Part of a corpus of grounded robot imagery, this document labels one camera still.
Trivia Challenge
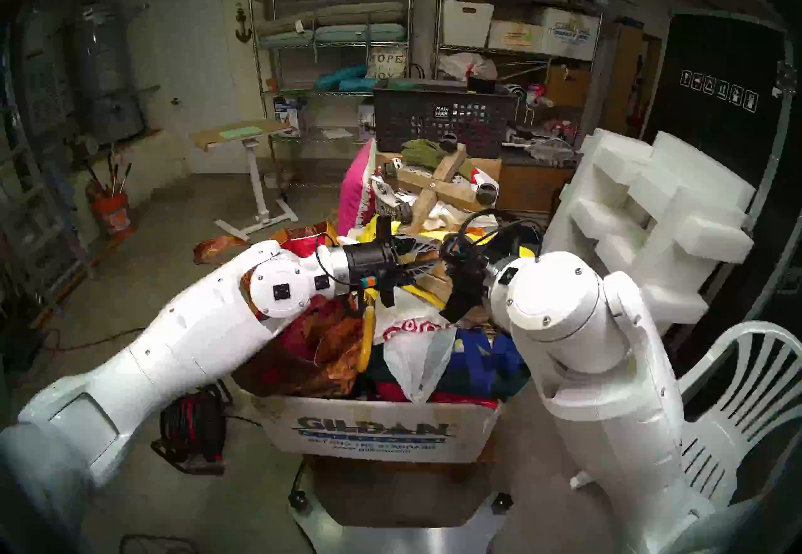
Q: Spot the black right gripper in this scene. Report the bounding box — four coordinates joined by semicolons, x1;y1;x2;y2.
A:
439;232;503;323

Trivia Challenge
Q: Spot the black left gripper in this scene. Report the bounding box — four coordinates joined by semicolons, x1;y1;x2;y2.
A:
340;217;440;310

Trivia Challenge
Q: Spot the tan espadrille wedge sandal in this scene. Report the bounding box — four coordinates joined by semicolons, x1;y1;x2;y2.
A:
401;233;483;309

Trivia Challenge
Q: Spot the yellow cloth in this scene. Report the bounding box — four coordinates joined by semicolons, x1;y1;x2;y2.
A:
367;227;539;303

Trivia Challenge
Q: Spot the white cloth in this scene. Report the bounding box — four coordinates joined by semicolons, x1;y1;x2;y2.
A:
426;196;499;234

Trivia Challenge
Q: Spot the wooden cross caster dolly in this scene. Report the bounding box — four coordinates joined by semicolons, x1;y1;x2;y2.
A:
376;133;500;235

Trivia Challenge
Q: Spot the white perforated tray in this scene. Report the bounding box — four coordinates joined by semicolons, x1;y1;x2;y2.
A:
392;161;477;196

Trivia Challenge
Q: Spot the pink pillow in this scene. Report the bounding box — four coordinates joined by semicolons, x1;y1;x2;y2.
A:
337;138;380;237

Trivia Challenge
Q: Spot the white plastic bag red print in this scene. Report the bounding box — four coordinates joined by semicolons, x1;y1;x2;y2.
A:
375;305;458;404

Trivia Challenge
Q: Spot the brown wooden cabinet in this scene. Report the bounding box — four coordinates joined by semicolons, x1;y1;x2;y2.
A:
495;152;580;216

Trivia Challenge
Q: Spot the green knit glove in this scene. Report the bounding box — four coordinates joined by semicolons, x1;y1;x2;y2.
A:
400;138;469;176

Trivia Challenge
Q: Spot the red cloth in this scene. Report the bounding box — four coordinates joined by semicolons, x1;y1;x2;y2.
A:
376;381;499;411

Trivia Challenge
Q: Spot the dark plastic laundry basket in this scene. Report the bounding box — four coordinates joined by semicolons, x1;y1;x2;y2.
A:
372;78;516;160

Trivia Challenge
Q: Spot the Gildan printed cardboard box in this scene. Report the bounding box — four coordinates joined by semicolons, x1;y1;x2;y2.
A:
251;393;502;464
540;7;603;62

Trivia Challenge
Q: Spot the blue white product box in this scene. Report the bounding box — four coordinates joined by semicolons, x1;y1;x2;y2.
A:
273;96;309;139

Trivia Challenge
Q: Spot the teal folded cushion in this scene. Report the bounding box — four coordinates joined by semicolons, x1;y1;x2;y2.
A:
315;63;377;91

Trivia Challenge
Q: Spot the HOPE printed pillow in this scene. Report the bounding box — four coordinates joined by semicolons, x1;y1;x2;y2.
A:
367;47;409;80

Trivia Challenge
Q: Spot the white foam packing block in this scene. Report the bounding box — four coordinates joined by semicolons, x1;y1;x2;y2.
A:
542;127;756;334

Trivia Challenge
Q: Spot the brown cardboard box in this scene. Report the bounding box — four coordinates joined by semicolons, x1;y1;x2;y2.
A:
545;64;593;109

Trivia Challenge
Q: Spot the teal seat cushion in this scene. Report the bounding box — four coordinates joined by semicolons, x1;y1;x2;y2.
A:
258;23;408;48

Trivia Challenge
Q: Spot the white storage box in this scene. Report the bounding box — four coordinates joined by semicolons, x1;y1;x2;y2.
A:
442;0;496;48

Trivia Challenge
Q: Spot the white box orange label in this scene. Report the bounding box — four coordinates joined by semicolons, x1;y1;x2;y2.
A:
489;19;546;54

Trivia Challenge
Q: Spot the white overbed table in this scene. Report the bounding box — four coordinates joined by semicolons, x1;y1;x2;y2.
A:
190;119;300;241

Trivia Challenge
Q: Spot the beige seat cushion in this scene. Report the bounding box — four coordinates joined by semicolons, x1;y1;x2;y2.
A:
256;0;407;37

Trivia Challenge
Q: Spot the brown wooden door panel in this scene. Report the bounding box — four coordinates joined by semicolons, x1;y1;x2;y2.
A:
605;23;662;134

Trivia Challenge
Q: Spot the white door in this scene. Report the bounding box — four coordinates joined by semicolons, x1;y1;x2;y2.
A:
150;0;248;174

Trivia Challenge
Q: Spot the orange bucket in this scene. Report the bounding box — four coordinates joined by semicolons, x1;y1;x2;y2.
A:
93;191;137;240

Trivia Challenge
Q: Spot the white plastic chair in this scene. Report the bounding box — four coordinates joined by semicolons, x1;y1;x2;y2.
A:
569;321;802;510

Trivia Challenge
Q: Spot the black flight case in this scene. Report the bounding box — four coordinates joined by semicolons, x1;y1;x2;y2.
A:
639;8;802;372

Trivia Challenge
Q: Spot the grey water heater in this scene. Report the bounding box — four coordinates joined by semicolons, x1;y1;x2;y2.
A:
69;2;148;146

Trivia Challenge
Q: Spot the grey aluminium ladder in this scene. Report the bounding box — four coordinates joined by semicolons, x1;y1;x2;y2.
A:
0;83;98;315

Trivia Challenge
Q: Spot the grey vented furnace cabinet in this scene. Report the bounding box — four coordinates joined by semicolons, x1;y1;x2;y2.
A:
25;20;73;140

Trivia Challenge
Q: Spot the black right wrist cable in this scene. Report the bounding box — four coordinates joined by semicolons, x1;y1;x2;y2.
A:
454;207;543;253

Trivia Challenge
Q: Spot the blue strapped bag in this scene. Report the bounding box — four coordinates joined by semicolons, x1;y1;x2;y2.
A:
439;327;530;400

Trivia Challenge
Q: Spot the yellow plastic ring handle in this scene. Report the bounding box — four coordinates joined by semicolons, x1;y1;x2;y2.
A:
357;305;377;373

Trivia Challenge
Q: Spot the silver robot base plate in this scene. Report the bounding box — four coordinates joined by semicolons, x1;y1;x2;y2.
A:
288;465;511;554

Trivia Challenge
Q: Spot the red black cable reel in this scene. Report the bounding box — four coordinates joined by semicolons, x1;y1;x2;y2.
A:
152;384;232;475

